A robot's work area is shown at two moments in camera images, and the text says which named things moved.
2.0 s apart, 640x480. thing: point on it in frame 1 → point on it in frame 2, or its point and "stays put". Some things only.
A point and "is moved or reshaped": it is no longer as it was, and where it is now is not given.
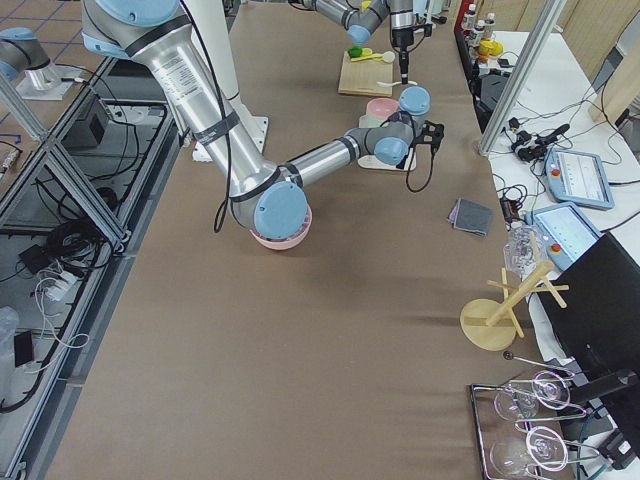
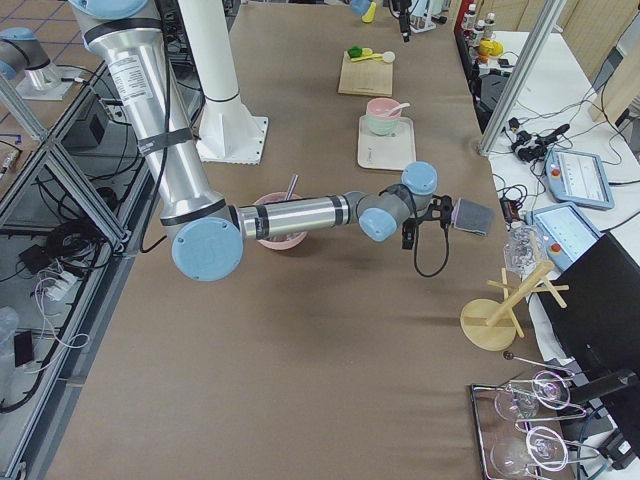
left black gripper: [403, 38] → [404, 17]
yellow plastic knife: [378, 57] stays put
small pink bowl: [382, 107] stays put
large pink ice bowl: [286, 243] stays put
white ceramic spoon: [380, 83] is moved or reshaped
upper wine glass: [548, 388] stays put
